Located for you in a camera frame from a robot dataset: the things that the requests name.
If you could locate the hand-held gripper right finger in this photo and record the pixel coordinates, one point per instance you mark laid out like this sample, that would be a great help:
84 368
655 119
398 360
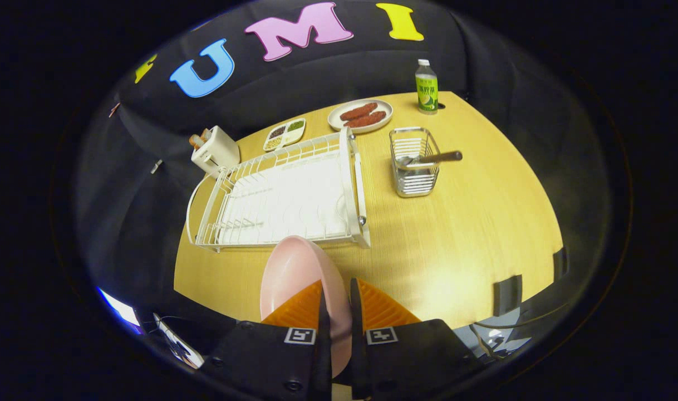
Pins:
417 356

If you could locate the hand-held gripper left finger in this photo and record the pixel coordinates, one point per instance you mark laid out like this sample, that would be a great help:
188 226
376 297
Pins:
261 356

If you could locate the pink plate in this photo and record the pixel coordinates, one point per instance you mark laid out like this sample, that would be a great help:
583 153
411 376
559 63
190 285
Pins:
294 273

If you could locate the white sausage dish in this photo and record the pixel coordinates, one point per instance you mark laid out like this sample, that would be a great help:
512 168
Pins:
339 120

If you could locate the white side table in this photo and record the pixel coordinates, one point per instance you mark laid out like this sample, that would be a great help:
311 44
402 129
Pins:
190 356

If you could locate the black table edge block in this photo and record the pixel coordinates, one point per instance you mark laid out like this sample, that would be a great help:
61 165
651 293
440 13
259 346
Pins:
560 263
507 295

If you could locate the computer monitor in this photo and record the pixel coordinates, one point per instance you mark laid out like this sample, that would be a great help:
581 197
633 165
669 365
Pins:
119 309

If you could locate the white toaster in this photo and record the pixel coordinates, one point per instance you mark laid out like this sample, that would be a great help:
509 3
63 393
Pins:
219 150

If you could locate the small silver cloth clip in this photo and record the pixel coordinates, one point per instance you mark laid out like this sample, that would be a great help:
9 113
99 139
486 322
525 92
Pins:
157 166

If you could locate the white divided seed tray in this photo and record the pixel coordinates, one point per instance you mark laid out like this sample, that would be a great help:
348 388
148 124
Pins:
284 135

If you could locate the toasted bread slice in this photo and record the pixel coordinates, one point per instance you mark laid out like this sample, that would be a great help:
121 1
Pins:
196 141
205 134

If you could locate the red sausage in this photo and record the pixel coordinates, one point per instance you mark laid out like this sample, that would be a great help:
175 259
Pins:
367 119
358 111

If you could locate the green label drink bottle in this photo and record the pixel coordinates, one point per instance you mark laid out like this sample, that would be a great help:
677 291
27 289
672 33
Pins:
427 89

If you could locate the black backdrop cloth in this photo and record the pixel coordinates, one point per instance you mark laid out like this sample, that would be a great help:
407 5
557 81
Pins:
317 78

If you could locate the small red cloth clip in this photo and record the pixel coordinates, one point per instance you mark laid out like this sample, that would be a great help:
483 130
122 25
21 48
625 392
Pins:
113 109

